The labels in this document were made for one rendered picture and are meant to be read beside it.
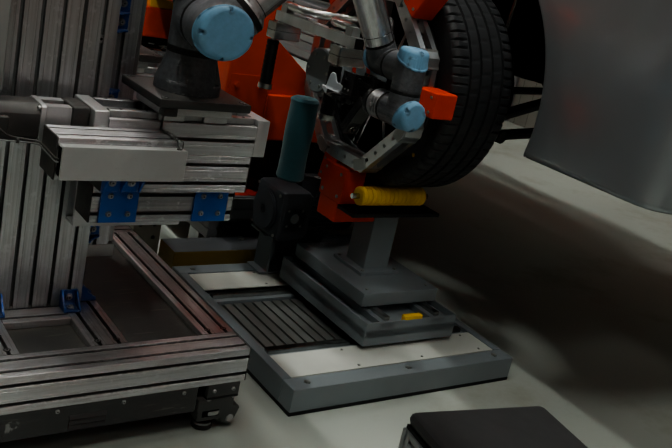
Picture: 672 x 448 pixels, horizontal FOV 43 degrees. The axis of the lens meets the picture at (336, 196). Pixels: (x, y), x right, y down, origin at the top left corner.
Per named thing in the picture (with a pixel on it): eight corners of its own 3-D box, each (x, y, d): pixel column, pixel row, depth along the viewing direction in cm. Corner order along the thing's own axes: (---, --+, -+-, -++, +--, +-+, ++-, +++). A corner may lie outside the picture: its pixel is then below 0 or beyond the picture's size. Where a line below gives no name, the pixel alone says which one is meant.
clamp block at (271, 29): (299, 42, 256) (302, 25, 254) (273, 39, 250) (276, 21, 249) (290, 39, 259) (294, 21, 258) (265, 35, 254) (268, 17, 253)
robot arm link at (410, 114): (432, 101, 203) (423, 135, 205) (403, 89, 211) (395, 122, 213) (406, 98, 198) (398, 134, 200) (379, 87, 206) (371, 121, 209)
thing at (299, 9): (366, 30, 251) (374, -6, 248) (311, 22, 240) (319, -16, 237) (333, 19, 264) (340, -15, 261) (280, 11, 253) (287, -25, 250)
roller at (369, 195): (430, 208, 268) (434, 190, 267) (355, 208, 251) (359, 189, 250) (418, 201, 273) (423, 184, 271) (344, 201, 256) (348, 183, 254)
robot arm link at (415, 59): (386, 40, 206) (376, 84, 209) (410, 49, 197) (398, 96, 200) (413, 44, 210) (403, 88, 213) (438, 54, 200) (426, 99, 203)
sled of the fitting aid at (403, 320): (450, 339, 275) (457, 311, 273) (361, 349, 255) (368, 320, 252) (362, 274, 314) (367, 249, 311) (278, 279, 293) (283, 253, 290)
